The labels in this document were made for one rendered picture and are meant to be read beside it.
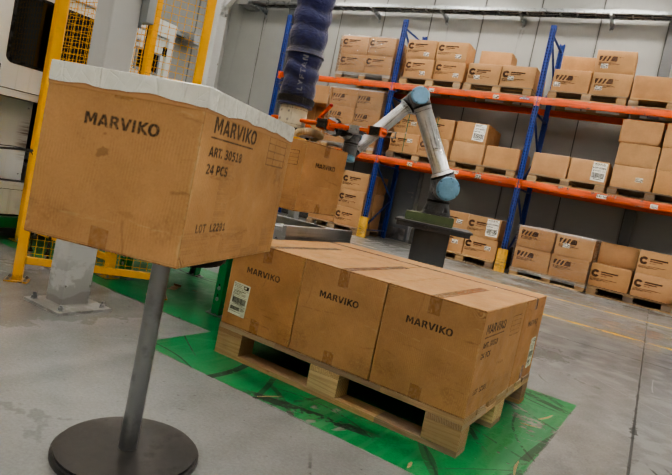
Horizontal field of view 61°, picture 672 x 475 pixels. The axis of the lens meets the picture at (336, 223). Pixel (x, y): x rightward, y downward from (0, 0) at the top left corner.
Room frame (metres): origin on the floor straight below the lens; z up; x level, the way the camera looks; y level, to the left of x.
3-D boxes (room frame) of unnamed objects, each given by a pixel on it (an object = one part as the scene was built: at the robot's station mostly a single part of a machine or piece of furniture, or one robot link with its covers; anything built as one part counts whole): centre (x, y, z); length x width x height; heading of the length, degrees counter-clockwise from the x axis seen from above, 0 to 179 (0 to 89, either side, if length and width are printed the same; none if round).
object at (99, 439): (1.57, 0.45, 0.31); 0.40 x 0.40 x 0.62
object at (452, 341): (2.75, -0.34, 0.34); 1.20 x 1.00 x 0.40; 59
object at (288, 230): (3.35, 0.08, 0.58); 0.70 x 0.03 x 0.06; 149
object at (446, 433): (2.75, -0.34, 0.07); 1.20 x 1.00 x 0.14; 59
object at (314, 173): (3.54, 0.37, 0.88); 0.60 x 0.40 x 0.40; 55
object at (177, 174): (1.57, 0.45, 0.82); 0.60 x 0.40 x 0.40; 167
